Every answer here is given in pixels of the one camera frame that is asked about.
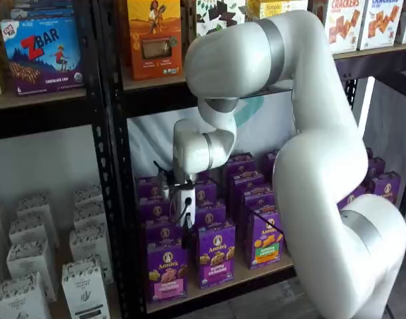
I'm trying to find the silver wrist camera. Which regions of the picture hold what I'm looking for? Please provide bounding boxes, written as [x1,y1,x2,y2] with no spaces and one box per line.
[153,161,173,202]

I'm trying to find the purple Annie's box brown patch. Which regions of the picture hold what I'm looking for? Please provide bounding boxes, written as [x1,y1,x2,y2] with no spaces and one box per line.
[336,185,367,211]

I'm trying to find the thin black cable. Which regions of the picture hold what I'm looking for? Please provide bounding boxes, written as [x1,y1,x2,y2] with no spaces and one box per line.
[247,205,286,235]

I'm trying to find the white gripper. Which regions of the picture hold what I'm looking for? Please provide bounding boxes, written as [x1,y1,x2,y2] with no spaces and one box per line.
[171,186,197,251]

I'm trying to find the crackers sea salt box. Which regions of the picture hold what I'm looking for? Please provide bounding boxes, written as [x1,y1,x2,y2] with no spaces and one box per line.
[357,0,406,51]

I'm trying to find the white small carton boxes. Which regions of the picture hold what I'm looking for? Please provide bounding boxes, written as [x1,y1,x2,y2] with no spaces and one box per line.
[0,185,124,319]

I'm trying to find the black metal shelf rack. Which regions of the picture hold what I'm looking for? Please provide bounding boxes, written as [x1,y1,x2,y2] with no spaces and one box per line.
[99,0,406,319]
[0,0,124,319]

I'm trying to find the orange Revival box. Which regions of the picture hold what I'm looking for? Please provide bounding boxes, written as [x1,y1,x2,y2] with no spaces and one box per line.
[127,0,184,81]

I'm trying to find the Simple Mills chocolate thins box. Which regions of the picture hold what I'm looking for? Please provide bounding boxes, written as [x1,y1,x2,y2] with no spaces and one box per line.
[195,0,247,38]

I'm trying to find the wooden shelf board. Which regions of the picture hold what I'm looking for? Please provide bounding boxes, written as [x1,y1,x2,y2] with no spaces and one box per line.
[121,41,406,91]
[144,255,298,315]
[0,86,89,112]

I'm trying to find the blue snack box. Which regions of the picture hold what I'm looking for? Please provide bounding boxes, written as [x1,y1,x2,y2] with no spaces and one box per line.
[8,0,76,21]

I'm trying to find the blue ZBar box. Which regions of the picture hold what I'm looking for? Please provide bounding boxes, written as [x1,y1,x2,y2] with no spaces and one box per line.
[0,16,85,98]

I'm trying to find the purple Annie's snack box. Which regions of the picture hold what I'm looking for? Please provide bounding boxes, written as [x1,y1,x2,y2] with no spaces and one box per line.
[135,175,165,200]
[229,169,274,197]
[194,198,227,230]
[138,197,173,224]
[223,152,257,179]
[262,150,280,174]
[371,170,402,204]
[366,156,387,179]
[194,180,219,204]
[241,186,277,215]
[144,220,185,249]

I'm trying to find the purple Annie's box pink patch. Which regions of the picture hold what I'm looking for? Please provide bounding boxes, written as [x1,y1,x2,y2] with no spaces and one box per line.
[146,243,189,303]

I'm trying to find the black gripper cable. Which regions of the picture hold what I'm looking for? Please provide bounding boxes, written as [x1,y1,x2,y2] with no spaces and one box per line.
[168,179,194,230]

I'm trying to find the pretzel crackers cheddar box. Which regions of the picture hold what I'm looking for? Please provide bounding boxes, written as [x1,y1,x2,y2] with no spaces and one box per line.
[323,0,363,54]

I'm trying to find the purple Annie's box green patch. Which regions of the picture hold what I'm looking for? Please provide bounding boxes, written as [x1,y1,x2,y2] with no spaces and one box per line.
[245,206,286,270]

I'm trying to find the Simple Mills snack bar box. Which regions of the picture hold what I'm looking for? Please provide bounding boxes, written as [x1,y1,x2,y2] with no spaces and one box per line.
[245,0,310,21]

